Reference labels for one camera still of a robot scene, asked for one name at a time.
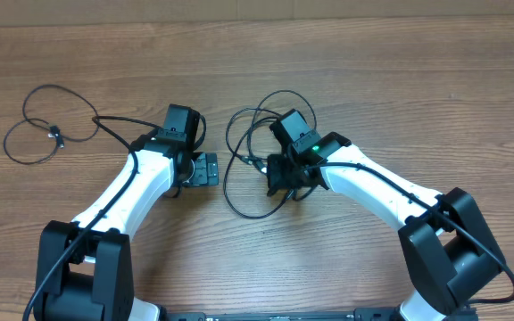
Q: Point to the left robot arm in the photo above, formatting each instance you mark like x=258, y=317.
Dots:
x=84, y=267

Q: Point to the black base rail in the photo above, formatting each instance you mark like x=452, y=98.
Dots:
x=279, y=315

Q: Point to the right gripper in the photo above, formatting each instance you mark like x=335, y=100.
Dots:
x=278, y=182

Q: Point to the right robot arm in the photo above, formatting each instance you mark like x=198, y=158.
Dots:
x=449, y=250

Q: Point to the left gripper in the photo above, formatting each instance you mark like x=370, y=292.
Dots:
x=206, y=171

